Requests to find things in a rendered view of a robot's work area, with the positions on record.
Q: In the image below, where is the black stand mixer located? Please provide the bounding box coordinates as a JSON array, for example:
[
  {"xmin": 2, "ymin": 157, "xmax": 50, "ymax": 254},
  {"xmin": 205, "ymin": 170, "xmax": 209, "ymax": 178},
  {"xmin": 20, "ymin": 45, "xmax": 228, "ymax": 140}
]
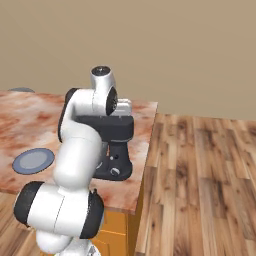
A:
[{"xmin": 75, "ymin": 114, "xmax": 135, "ymax": 182}]

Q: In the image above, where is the yellow wooden island cabinet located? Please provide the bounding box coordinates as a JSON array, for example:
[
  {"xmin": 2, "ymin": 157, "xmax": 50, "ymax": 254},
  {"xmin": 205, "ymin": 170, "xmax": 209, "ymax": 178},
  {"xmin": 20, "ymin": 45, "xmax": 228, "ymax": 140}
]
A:
[{"xmin": 89, "ymin": 181, "xmax": 145, "ymax": 256}]

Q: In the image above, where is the blue-grey round plate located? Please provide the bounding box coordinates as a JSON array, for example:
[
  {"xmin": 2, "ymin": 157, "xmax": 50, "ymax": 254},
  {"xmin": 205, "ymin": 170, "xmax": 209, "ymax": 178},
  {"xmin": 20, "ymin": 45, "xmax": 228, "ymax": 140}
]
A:
[{"xmin": 12, "ymin": 147, "xmax": 56, "ymax": 175}]

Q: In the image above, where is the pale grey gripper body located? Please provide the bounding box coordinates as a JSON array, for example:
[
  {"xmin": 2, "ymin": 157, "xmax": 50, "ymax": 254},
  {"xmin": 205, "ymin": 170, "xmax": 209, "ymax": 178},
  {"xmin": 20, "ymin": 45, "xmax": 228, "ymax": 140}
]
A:
[{"xmin": 114, "ymin": 98, "xmax": 133, "ymax": 117}]

